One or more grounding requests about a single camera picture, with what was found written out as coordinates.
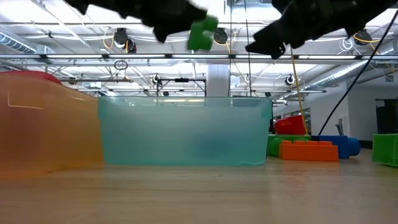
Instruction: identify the big blue round-stud block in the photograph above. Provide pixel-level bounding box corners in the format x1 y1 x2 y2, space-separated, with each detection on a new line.
311 134 362 160

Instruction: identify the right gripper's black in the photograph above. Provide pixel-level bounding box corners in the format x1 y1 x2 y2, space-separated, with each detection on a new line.
244 0 368 60

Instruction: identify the red toy block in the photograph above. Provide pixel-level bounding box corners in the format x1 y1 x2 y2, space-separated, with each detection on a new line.
273 114 307 136

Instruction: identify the white building column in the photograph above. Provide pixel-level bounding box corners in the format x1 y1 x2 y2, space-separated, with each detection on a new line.
206 64 231 97

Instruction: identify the teal translucent plastic bin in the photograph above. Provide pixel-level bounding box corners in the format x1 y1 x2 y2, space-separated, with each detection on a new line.
98 95 274 167

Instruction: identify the silver overhead rig bar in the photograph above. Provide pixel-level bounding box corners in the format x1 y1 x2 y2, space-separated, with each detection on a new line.
0 53 398 60

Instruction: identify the orange toy block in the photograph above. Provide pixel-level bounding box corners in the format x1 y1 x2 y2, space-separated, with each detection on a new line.
278 139 340 162

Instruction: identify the thin black cable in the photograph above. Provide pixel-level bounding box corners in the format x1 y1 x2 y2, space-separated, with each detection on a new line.
318 9 398 136

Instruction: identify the orange translucent plastic bin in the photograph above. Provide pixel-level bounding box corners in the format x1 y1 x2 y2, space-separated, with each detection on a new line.
0 73 104 180

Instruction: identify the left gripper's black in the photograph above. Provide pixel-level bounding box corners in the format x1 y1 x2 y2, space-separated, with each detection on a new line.
63 0 208 44

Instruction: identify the silver ventilation duct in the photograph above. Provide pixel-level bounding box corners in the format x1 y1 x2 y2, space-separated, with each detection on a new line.
0 30 55 55
306 40 398 91

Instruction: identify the pink-red foam die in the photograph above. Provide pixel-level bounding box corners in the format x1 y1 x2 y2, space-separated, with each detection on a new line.
0 70 63 85

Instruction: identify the green two-stud toy block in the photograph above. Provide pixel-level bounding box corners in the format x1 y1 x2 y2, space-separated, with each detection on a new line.
186 14 220 52

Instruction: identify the black stand frame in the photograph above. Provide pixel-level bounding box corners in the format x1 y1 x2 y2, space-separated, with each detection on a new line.
156 77 208 97

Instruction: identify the yellow hanging cable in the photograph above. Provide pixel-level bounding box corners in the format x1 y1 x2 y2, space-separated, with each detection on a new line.
289 46 309 136

